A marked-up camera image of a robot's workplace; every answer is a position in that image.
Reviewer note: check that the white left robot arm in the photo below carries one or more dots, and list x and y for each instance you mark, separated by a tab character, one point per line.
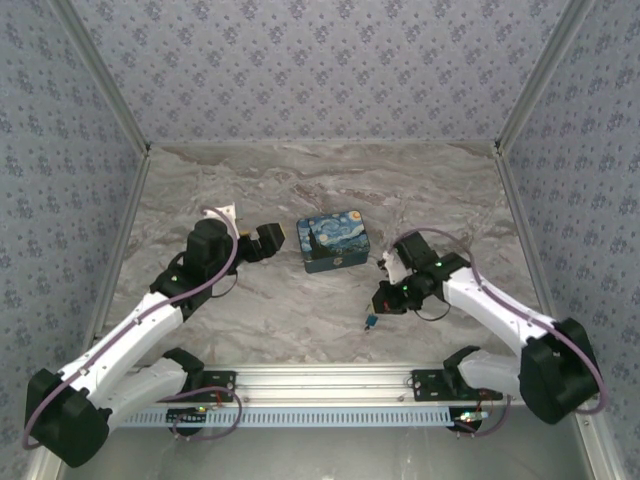
125	330

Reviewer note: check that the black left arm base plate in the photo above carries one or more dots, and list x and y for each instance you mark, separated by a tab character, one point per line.
220	385

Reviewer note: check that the aluminium frame side rail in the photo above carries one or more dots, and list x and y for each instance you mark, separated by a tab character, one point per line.
100	300
540	280

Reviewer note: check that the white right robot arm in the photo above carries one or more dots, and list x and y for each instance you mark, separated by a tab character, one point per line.
500	310

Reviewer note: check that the starry night tin box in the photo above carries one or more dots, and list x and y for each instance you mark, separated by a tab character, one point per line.
332	240

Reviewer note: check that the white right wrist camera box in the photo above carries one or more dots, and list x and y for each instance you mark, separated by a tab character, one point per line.
394	266

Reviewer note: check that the small circuit board with LED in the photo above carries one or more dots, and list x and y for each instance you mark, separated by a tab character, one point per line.
187	415
470	416

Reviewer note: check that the grey metal base panel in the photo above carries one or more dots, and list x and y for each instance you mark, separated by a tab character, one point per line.
320	455

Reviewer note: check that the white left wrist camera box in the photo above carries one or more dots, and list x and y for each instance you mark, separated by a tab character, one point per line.
223	211

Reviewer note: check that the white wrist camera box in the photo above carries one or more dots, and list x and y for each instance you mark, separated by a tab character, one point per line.
394	266
223	211

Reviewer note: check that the aluminium frame corner post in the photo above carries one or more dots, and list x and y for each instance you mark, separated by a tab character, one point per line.
545	75
102	75

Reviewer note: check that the small blue padlock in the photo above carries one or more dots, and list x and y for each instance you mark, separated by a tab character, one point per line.
372	320

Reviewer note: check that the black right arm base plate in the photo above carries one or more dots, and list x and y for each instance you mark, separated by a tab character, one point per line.
430	385

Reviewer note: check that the aluminium mounting rail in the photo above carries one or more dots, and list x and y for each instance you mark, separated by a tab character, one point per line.
320	382

